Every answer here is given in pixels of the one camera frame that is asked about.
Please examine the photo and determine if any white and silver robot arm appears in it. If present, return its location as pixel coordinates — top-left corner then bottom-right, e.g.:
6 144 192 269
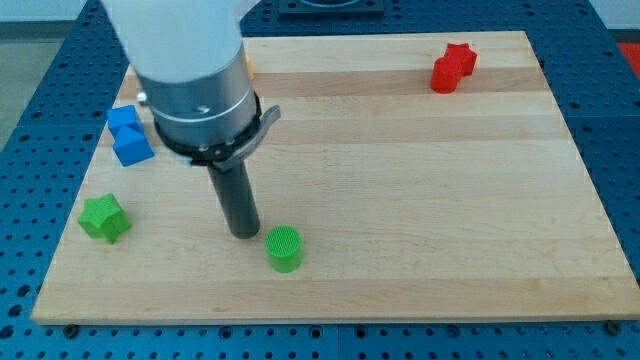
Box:
102 0 280 171

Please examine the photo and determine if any red star block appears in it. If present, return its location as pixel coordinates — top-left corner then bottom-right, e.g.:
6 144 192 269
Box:
445 43 477 76

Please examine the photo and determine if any green star block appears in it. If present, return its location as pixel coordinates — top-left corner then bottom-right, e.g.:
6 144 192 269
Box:
78 193 132 244

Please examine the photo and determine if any green cylinder block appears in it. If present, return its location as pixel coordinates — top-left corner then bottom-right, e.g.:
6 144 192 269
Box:
264 225 303 273

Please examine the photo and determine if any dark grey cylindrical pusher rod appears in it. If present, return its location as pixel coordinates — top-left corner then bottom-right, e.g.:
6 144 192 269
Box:
207 162 260 239

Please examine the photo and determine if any light wooden board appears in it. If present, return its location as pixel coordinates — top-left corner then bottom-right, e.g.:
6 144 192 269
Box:
32 31 639 326

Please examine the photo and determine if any yellow block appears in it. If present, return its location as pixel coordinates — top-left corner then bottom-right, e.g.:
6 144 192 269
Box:
245 56 255 80

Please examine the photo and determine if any red cylinder block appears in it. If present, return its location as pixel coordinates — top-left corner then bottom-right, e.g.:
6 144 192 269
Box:
430 56 463 94

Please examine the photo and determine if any blue triangular block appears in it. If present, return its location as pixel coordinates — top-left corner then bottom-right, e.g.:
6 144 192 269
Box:
113 127 154 167

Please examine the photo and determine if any blue cube block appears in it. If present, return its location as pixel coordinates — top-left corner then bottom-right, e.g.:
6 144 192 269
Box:
107 105 144 137

